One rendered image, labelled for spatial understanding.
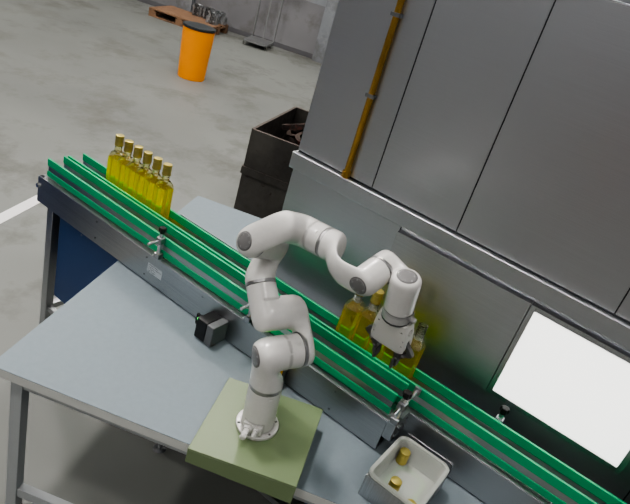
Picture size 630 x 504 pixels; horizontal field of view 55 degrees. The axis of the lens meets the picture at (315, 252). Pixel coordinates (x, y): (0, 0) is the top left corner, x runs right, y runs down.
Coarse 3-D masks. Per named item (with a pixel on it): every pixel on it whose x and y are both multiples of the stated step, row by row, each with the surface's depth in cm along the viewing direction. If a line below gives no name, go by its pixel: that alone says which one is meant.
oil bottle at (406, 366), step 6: (414, 342) 187; (420, 342) 187; (414, 348) 187; (420, 348) 186; (414, 354) 187; (420, 354) 189; (402, 360) 190; (408, 360) 189; (414, 360) 188; (396, 366) 192; (402, 366) 191; (408, 366) 190; (414, 366) 191; (402, 372) 192; (408, 372) 190; (408, 378) 192
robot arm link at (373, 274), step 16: (320, 240) 153; (336, 240) 151; (320, 256) 155; (336, 256) 146; (336, 272) 146; (352, 272) 142; (368, 272) 141; (384, 272) 143; (352, 288) 144; (368, 288) 141
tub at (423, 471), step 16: (400, 448) 186; (416, 448) 184; (384, 464) 178; (416, 464) 185; (432, 464) 182; (384, 480) 178; (416, 480) 181; (432, 480) 183; (400, 496) 165; (416, 496) 176
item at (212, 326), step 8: (200, 320) 210; (208, 320) 210; (216, 320) 212; (224, 320) 213; (200, 328) 211; (208, 328) 208; (216, 328) 208; (224, 328) 212; (200, 336) 212; (208, 336) 209; (216, 336) 211; (224, 336) 215; (208, 344) 210
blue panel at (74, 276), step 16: (64, 224) 260; (64, 240) 263; (80, 240) 256; (64, 256) 266; (80, 256) 259; (96, 256) 253; (112, 256) 246; (64, 272) 270; (80, 272) 262; (96, 272) 255; (64, 288) 273; (80, 288) 265
